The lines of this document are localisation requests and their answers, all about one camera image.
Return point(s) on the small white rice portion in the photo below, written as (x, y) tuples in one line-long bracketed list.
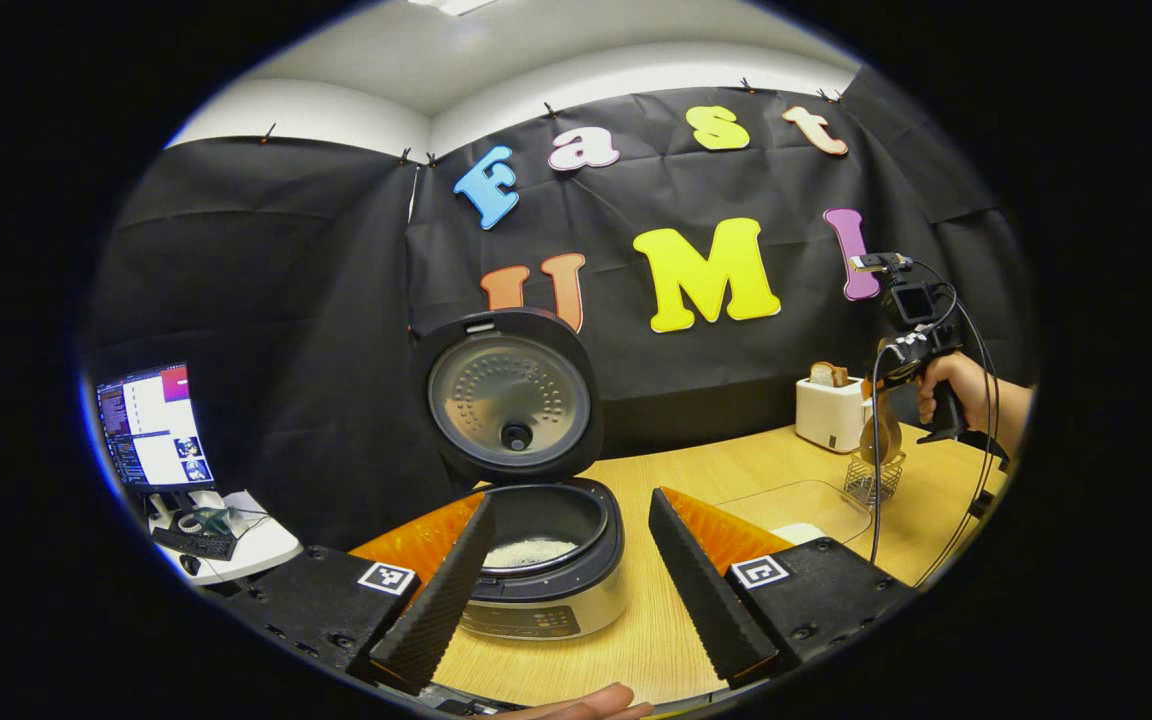
[(531, 552)]

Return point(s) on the ceiling light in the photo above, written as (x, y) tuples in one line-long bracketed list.
[(456, 5)]

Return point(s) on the computer monitor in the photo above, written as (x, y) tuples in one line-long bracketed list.
[(154, 425)]

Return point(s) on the white side table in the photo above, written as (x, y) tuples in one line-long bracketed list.
[(256, 545)]

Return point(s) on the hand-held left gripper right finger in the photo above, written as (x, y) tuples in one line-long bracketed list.
[(701, 600)]

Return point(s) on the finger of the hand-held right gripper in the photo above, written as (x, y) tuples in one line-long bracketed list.
[(871, 387)]

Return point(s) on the black keyboard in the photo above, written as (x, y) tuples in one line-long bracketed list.
[(194, 543)]

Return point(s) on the black backdrop cloth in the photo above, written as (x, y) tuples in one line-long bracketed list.
[(286, 300)]

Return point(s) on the wooden spoon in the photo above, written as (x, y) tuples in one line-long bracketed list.
[(881, 440)]

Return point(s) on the toasted bread slice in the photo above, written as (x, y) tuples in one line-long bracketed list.
[(828, 375)]

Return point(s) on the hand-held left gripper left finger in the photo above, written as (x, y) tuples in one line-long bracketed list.
[(441, 605)]

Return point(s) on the white tape roll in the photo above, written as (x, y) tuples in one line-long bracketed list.
[(191, 523)]

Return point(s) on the white toaster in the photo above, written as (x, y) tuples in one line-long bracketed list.
[(829, 415)]

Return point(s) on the clear chopstick holder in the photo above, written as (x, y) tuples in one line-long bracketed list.
[(874, 482)]

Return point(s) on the clear plastic rice container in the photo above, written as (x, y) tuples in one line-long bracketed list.
[(796, 500)]

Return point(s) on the silver black rice cooker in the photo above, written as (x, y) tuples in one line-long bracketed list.
[(511, 400)]

